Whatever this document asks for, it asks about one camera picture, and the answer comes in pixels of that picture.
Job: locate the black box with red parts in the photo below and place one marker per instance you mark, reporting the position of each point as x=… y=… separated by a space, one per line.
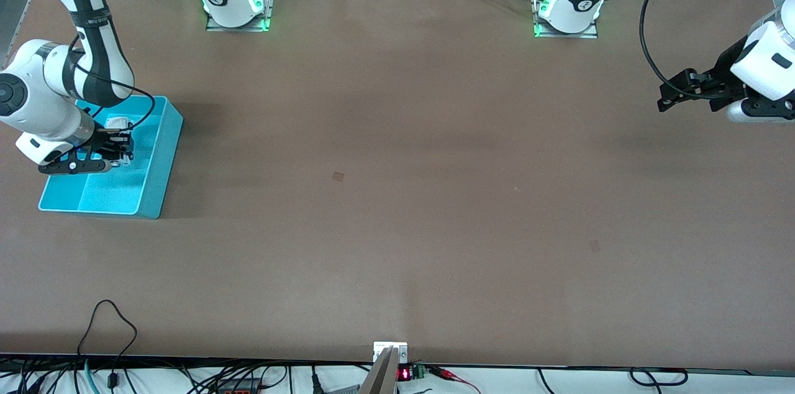
x=239 y=388

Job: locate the white jeep toy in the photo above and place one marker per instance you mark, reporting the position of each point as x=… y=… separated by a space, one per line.
x=117 y=123

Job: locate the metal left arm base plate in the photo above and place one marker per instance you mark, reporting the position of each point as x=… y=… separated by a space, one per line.
x=587 y=35

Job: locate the red digit display module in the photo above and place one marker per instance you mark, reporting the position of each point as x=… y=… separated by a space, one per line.
x=407 y=373

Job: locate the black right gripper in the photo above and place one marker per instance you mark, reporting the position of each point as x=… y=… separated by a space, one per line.
x=103 y=140

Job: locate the silver table edge bracket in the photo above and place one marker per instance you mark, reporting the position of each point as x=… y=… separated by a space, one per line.
x=382 y=347

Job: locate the grey aluminium post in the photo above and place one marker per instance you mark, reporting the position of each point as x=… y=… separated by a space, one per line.
x=15 y=15

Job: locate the grey camera mount bar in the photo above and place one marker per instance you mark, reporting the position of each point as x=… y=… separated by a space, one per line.
x=380 y=381

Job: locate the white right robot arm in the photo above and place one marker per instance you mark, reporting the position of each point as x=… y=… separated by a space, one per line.
x=37 y=89

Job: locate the turquoise plastic bin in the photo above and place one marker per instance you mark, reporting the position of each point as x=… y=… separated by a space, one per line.
x=143 y=170

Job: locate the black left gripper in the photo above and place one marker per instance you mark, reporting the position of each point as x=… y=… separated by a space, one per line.
x=724 y=76

